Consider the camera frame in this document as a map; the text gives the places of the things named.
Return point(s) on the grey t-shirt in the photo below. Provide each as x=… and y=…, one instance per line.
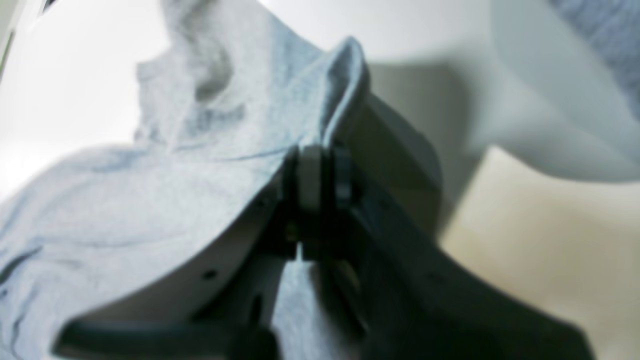
x=506, y=130

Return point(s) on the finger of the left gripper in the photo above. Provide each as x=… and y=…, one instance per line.
x=216, y=306
x=411, y=301

